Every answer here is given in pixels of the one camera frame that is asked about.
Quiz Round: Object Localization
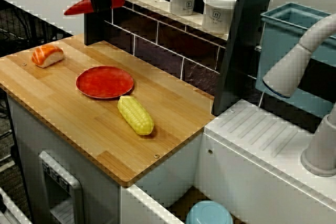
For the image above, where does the light blue bowl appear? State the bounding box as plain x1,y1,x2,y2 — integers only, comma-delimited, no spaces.
185,199,234,224

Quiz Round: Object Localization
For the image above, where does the aluminium frame rail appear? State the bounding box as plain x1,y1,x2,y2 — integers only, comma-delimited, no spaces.
0,186,29,224

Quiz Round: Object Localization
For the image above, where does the white toy kitchen sink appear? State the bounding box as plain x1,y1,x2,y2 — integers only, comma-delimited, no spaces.
120,99,336,224

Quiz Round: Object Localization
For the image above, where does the red round plate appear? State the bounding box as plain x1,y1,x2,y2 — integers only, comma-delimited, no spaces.
76,66,134,100

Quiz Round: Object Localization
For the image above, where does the white toy kitchen cabinet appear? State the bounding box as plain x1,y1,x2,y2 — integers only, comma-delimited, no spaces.
6,95,203,224

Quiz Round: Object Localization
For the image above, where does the wide black hutch panel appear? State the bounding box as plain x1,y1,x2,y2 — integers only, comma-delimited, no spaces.
212,0,277,116

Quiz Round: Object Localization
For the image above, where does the black wire mesh panel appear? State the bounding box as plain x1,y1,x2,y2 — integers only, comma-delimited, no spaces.
0,0,73,57

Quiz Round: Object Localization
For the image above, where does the yellow toy corn cob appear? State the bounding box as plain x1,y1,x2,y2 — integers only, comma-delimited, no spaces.
117,95,155,136

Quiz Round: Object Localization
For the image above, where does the teal plastic bin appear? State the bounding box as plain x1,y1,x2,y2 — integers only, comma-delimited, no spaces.
255,2,336,120

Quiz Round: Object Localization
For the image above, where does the salmon sushi toy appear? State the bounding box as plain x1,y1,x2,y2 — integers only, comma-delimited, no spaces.
31,45,65,68

